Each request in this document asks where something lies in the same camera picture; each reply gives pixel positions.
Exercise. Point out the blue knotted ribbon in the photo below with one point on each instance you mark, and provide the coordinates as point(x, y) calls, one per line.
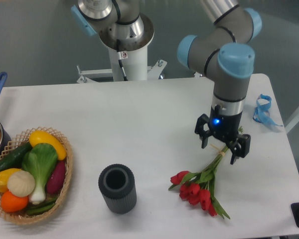
point(261, 111)

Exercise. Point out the green bean pod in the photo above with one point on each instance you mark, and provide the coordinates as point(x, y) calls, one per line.
point(41, 208)

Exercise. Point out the red tulip bouquet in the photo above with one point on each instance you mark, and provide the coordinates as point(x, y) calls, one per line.
point(198, 188)

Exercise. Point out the dark green cucumber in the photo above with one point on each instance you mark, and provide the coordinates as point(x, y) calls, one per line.
point(15, 157)

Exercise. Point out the cream white garlic bulb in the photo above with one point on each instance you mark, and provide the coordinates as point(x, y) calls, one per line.
point(21, 183)

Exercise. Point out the woven bamboo basket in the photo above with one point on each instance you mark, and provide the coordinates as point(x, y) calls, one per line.
point(64, 151)

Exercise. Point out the purple sweet potato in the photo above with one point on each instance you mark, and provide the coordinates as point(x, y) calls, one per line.
point(56, 180)

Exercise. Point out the green bok choy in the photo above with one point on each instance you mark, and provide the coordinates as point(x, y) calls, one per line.
point(40, 163)

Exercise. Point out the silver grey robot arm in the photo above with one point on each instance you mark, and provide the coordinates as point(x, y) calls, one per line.
point(224, 57)

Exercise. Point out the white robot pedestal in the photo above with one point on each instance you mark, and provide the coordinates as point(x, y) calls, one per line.
point(128, 57)

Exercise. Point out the yellow bell pepper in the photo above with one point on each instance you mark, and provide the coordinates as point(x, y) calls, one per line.
point(0, 180)

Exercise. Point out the orange fruit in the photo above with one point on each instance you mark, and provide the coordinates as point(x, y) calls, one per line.
point(11, 203)

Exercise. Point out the dark grey ribbed vase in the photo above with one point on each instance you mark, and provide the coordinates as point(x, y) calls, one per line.
point(117, 186)

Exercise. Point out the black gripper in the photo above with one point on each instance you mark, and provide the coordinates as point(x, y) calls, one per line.
point(225, 129)

